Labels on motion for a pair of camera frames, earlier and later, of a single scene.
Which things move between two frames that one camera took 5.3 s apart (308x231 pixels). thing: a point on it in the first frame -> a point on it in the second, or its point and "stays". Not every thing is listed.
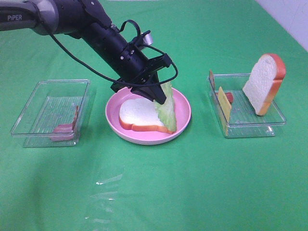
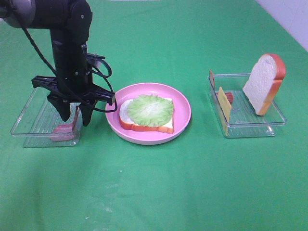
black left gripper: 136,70 -> 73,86
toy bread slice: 264,82 stays
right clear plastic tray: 235,111 stays
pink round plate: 183,112 stays
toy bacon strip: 229,96 stays
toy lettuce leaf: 166,111 -> 150,110
